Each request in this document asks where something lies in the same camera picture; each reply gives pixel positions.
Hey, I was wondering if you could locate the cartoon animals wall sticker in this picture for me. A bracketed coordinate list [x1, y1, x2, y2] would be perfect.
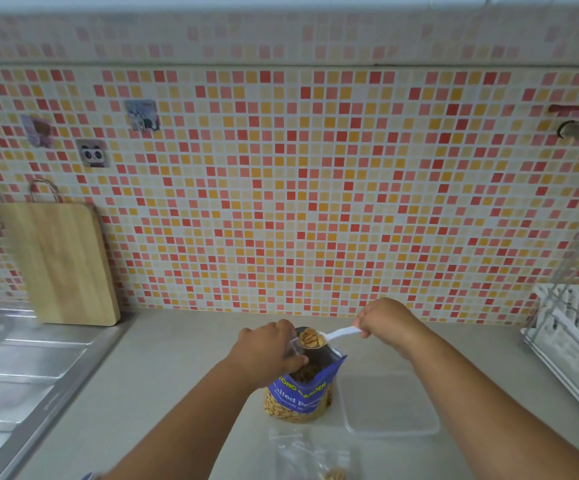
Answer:
[124, 99, 161, 133]

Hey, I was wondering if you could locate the blue peanut bag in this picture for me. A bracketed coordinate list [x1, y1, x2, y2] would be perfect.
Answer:
[263, 327, 347, 424]

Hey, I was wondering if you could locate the person's left hand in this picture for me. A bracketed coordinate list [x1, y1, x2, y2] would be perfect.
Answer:
[226, 319, 309, 391]

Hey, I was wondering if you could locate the stainless steel sink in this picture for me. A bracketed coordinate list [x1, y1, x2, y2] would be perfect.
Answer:
[0, 300, 135, 480]

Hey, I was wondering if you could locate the white dish rack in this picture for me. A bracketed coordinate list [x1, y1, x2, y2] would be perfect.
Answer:
[519, 187, 579, 435]

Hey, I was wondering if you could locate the person's left forearm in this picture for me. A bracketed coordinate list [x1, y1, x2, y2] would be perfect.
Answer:
[97, 358, 265, 480]

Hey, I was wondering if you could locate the wooden cutting board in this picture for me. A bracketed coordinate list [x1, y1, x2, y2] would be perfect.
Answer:
[0, 179, 121, 327]

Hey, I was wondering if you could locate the clear plastic container lid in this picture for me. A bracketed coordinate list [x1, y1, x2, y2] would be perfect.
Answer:
[338, 371, 441, 438]

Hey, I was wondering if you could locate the bear wall sticker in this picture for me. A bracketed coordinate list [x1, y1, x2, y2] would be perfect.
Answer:
[20, 115, 54, 148]

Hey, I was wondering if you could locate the person's right forearm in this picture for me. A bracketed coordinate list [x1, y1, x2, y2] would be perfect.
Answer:
[401, 320, 579, 480]

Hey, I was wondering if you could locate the person's right hand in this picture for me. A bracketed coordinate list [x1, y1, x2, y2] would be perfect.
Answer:
[353, 297, 425, 357]

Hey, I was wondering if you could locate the small clear zip bag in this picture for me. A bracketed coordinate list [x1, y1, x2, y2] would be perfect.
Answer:
[268, 428, 365, 480]

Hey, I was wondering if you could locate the panda wall sticker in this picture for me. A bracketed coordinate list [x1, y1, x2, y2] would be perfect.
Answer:
[76, 139, 110, 169]

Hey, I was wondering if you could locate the white plastic spoon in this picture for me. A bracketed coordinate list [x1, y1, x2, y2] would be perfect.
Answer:
[299, 326, 363, 350]

